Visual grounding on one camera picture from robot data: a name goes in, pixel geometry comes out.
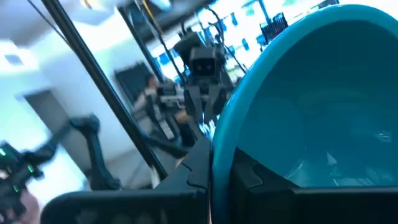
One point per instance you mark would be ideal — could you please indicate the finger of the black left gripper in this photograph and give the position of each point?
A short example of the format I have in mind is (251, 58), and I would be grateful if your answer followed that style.
(193, 104)
(217, 101)

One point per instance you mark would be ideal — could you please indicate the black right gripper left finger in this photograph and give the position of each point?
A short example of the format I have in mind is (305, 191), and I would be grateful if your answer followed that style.
(140, 205)

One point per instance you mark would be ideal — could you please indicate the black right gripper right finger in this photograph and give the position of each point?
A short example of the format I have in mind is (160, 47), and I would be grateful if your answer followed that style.
(311, 205)

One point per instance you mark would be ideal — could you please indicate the teal bowl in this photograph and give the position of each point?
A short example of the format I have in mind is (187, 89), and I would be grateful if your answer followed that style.
(311, 109)

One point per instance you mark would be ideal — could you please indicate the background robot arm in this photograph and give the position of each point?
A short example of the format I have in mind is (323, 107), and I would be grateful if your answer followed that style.
(15, 174)
(93, 149)

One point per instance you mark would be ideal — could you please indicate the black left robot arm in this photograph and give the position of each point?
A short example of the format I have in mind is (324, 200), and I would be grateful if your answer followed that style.
(186, 42)

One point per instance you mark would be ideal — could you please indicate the person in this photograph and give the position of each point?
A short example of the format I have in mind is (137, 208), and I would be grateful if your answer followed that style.
(147, 99)

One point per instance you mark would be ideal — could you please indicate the black monitor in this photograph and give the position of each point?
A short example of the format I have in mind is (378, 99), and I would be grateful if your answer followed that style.
(133, 82)

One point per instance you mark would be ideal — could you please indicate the black aluminium table frame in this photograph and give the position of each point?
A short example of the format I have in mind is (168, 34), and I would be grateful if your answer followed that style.
(102, 84)

